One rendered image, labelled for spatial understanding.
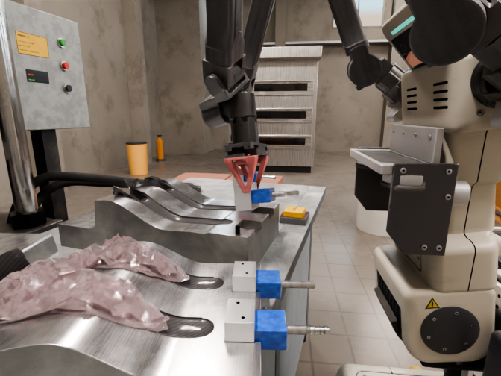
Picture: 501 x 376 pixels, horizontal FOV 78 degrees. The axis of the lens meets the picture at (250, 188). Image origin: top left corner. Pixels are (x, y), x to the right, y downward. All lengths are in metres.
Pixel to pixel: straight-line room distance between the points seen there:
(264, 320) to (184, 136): 8.90
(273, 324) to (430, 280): 0.37
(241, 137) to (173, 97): 8.71
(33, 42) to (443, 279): 1.35
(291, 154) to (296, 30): 5.22
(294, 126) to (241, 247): 5.50
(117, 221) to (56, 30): 0.86
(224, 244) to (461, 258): 0.44
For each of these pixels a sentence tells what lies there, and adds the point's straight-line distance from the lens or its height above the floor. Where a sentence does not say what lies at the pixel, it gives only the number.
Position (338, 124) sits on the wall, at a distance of 10.29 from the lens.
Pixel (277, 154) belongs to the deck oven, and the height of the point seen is 0.36.
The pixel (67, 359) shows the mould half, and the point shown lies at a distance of 0.40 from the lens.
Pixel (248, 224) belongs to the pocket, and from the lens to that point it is 0.70.
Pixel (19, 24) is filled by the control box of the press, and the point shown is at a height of 1.41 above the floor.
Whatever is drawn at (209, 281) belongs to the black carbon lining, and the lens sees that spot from 0.54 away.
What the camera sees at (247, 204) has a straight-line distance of 0.63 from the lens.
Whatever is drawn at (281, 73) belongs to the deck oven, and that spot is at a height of 1.87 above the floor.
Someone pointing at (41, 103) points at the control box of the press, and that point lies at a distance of 1.34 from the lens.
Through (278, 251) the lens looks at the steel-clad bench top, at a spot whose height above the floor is 0.80.
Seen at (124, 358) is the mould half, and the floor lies 0.87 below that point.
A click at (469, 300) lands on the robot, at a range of 0.72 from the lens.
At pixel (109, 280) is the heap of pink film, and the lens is 0.45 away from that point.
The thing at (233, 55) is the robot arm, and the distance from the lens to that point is 0.60.
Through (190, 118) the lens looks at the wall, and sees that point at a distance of 9.16.
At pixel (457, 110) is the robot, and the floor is 1.13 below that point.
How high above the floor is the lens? 1.12
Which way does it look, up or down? 13 degrees down
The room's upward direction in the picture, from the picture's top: straight up
